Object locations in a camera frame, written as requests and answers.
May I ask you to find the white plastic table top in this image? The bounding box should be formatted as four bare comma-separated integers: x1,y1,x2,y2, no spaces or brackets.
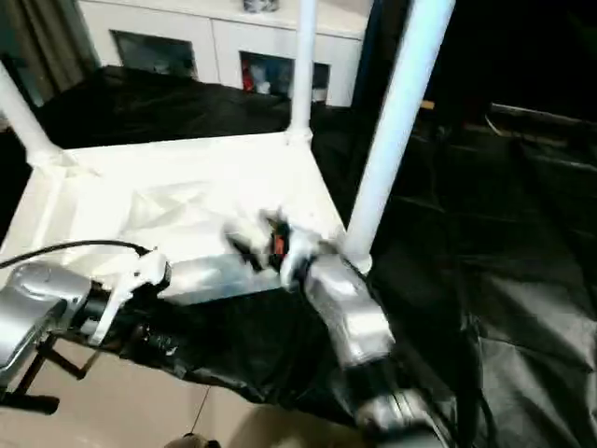
0,132,374,307

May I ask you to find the white plastic table leg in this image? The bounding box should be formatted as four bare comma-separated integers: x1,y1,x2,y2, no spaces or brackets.
285,0,314,146
0,60,64,167
344,0,457,274

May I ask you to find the black work mat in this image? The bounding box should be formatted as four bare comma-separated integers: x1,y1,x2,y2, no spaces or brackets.
0,64,597,448

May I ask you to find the white cabinet with glass doors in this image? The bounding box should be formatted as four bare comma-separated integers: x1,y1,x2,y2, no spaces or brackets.
76,0,369,108

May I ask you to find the grey brown curtain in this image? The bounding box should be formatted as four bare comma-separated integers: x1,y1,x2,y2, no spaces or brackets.
0,0,102,94

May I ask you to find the black flat panel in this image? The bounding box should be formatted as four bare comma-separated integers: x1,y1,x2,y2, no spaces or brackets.
489,105,597,126

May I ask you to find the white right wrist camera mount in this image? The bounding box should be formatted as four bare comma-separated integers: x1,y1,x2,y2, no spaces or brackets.
223,209,324,293

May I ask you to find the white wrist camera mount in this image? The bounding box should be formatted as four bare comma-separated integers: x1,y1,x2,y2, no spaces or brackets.
90,249,172,346
223,209,324,293

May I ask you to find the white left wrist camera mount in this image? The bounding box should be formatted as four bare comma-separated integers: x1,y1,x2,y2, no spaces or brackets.
90,249,172,346

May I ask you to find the black metal table frame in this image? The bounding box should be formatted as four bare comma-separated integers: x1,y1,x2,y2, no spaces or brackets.
0,335,102,414

